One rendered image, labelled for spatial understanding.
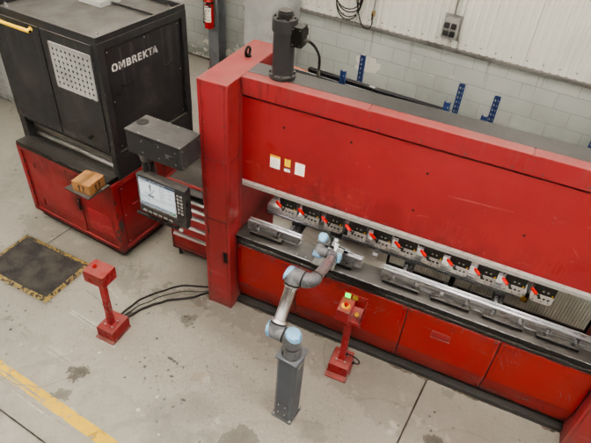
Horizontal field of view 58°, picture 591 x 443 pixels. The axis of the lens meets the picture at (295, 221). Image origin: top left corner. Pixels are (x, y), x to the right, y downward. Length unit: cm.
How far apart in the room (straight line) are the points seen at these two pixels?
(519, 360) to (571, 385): 40
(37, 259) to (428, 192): 399
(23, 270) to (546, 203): 474
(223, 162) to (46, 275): 247
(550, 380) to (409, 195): 181
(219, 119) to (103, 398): 243
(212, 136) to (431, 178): 162
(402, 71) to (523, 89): 166
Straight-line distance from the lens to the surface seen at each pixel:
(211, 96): 393
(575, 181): 364
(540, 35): 753
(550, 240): 392
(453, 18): 761
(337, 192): 409
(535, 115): 789
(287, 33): 379
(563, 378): 464
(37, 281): 584
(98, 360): 506
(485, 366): 470
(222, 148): 410
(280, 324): 381
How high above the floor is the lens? 398
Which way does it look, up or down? 40 degrees down
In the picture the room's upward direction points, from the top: 5 degrees clockwise
